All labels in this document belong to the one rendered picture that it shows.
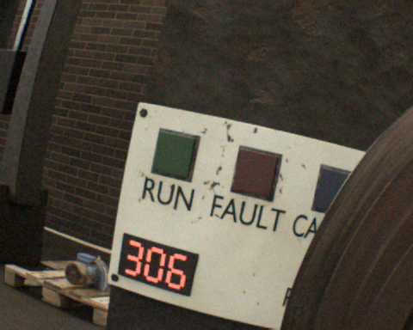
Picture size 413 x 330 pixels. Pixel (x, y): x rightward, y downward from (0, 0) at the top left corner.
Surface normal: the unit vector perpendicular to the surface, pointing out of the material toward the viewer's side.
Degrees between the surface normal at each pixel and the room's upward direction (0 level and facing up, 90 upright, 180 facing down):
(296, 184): 90
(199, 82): 90
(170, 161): 90
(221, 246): 90
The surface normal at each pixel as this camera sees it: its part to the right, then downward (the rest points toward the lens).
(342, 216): -0.43, -0.04
